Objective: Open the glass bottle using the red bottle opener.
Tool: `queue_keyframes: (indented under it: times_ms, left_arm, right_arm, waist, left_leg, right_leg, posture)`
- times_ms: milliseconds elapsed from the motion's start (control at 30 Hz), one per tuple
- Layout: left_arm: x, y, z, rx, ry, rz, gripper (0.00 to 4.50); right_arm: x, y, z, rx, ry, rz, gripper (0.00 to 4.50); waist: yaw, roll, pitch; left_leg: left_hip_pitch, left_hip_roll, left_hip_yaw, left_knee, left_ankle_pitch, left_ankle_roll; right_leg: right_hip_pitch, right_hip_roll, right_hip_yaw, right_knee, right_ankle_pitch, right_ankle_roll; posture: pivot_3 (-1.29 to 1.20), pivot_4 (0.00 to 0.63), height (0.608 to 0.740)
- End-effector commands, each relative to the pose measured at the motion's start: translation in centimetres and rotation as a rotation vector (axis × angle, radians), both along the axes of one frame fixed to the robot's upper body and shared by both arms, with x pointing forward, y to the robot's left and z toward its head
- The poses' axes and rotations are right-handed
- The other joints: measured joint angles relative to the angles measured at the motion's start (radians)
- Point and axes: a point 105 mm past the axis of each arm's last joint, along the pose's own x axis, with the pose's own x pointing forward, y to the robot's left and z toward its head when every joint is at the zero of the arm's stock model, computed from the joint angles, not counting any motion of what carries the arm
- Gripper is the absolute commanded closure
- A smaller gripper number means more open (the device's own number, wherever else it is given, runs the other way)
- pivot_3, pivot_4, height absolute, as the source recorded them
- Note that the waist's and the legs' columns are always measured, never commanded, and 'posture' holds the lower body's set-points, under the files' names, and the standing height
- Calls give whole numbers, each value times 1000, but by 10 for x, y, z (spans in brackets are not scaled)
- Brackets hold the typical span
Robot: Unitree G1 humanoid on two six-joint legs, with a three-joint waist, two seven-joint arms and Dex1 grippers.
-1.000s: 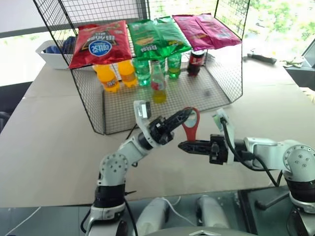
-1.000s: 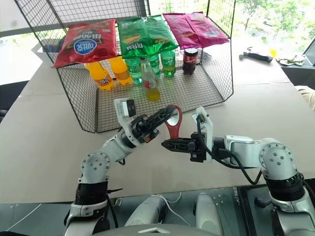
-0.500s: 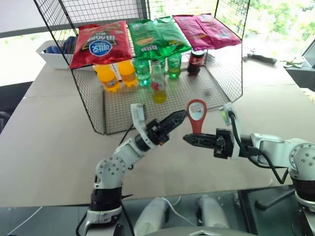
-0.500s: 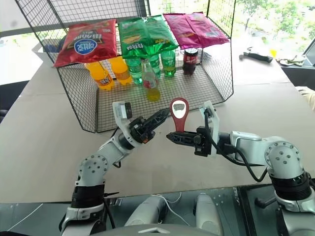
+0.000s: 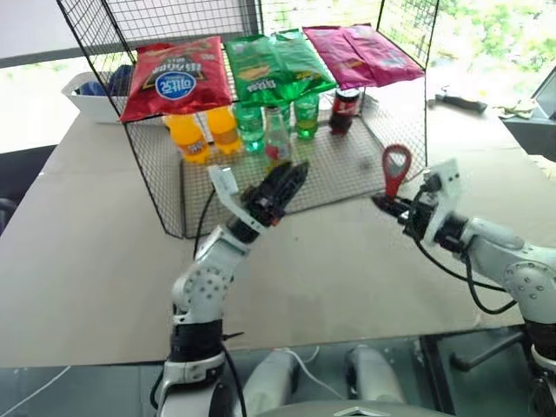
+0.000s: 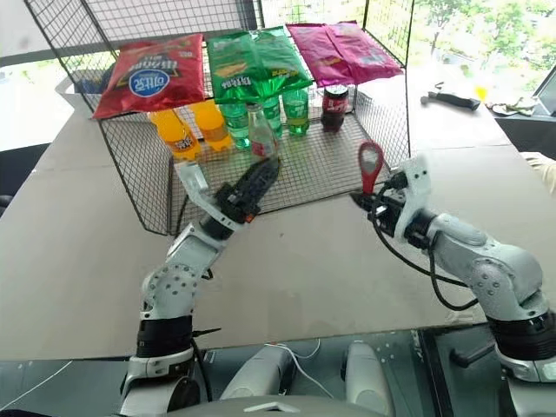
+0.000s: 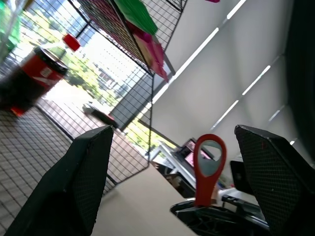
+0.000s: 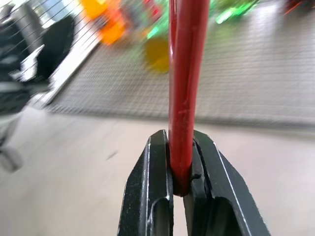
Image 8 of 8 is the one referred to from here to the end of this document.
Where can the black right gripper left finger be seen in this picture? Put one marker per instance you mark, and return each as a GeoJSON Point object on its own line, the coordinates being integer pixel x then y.
{"type": "Point", "coordinates": [137, 196]}

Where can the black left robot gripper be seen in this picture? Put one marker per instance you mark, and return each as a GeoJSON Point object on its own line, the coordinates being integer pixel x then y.
{"type": "Point", "coordinates": [53, 49]}

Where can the yellow round object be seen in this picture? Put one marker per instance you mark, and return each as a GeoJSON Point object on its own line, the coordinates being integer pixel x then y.
{"type": "Point", "coordinates": [158, 55]}

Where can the grey woven table mat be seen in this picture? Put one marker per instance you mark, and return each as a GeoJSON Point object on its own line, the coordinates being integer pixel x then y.
{"type": "Point", "coordinates": [197, 81]}

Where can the orange plastic object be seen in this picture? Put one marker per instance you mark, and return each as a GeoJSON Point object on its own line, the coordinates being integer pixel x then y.
{"type": "Point", "coordinates": [112, 22]}

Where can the green glass bottle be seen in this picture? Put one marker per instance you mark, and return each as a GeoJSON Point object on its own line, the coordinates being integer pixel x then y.
{"type": "Point", "coordinates": [157, 27]}

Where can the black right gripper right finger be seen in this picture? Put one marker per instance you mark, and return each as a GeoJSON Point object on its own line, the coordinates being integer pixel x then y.
{"type": "Point", "coordinates": [221, 191]}

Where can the red plastic rod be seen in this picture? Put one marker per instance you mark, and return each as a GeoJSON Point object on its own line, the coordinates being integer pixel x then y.
{"type": "Point", "coordinates": [185, 98]}

